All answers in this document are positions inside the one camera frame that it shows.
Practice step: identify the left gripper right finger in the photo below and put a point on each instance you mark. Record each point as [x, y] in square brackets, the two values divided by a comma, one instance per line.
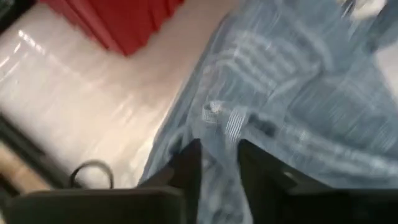
[295, 202]

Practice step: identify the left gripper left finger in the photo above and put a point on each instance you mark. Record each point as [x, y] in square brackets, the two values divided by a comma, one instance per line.
[109, 208]

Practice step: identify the grey garment with label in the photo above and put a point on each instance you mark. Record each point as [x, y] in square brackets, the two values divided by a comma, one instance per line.
[295, 93]

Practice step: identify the red plastic bin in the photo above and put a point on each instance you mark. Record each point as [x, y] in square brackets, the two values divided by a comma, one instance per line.
[124, 21]

